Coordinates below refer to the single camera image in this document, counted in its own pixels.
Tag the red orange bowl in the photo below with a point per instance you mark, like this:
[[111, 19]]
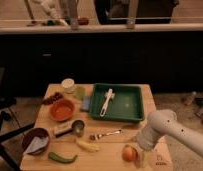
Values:
[[61, 110]]

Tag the dark red grapes bunch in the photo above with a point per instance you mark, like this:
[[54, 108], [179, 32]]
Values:
[[51, 99]]

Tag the metal measuring cup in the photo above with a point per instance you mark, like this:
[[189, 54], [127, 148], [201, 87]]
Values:
[[76, 127]]

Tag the red orange apple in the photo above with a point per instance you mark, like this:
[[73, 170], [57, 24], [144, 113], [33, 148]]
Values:
[[128, 154]]

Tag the yellow corn cob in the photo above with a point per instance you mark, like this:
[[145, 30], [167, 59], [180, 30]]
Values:
[[90, 147]]

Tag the dark brown bowl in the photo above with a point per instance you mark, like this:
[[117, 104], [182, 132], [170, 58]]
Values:
[[36, 132]]

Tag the green plastic tray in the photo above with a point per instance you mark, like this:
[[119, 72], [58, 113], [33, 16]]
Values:
[[126, 106]]

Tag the white dish brush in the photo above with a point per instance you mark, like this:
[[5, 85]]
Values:
[[108, 96]]

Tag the green chili pepper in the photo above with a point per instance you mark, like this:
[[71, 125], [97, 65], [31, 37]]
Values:
[[57, 158]]

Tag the grey white cloth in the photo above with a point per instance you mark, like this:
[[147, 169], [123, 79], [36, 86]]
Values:
[[36, 145]]

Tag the pale green cup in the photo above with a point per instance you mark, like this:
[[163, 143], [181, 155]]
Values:
[[79, 93]]

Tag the white lidded jar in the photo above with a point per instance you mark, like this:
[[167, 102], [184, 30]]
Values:
[[68, 85]]

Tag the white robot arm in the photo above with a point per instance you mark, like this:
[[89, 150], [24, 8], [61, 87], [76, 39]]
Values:
[[164, 122]]

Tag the dark cabinet box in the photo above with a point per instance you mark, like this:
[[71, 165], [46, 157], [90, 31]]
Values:
[[112, 12]]

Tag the blue grey sponge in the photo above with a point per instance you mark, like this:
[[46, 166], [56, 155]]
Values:
[[85, 104]]

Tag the silver fork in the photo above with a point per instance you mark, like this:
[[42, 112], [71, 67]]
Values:
[[94, 137]]

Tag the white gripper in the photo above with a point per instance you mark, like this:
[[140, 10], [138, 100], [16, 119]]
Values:
[[147, 138]]

